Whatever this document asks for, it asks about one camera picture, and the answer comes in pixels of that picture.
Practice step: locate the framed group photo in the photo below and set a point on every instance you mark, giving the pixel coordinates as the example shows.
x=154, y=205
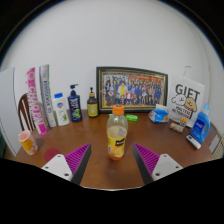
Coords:
x=133, y=88

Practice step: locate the tall pink and white box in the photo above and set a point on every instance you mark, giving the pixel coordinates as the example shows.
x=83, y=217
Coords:
x=36, y=103

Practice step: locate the white paper gift bag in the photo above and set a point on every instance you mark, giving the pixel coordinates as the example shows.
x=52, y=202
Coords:
x=186, y=100

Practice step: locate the dark brown wooden chair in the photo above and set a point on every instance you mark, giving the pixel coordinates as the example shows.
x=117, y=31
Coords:
x=24, y=113

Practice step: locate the tall white and blue box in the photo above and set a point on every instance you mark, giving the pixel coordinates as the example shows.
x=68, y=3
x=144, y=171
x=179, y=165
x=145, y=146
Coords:
x=47, y=96

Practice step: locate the amber pump bottle yellow label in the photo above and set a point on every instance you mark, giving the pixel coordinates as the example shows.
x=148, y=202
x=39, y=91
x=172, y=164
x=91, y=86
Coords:
x=92, y=106

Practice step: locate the small snack packet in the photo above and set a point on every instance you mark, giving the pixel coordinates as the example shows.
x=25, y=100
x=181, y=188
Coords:
x=176, y=126

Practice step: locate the pink and yellow mug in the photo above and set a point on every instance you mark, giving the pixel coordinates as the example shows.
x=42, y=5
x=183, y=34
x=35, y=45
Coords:
x=28, y=143

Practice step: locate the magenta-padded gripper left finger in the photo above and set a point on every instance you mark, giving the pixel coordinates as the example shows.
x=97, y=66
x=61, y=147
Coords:
x=77, y=158

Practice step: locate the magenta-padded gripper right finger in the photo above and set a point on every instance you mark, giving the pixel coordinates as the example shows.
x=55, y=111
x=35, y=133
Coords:
x=146, y=158

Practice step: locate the white radiator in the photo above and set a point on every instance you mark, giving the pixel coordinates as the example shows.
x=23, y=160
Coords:
x=219, y=148

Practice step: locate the white bottle with blue cap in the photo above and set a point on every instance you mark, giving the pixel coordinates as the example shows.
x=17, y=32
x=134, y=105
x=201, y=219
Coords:
x=61, y=111

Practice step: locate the dark blue pump bottle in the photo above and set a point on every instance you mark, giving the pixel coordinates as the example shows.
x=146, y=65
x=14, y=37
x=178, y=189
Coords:
x=75, y=108

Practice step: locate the small white box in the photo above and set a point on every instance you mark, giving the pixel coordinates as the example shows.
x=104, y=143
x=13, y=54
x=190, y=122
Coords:
x=193, y=142

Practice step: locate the blue detergent bottle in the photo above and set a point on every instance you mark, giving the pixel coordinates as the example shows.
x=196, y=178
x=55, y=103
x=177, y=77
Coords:
x=200, y=128

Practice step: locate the blue tissue pack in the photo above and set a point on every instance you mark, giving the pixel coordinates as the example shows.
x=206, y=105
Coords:
x=159, y=115

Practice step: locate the orange juice bottle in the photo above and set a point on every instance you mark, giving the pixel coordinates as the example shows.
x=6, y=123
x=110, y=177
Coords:
x=117, y=140

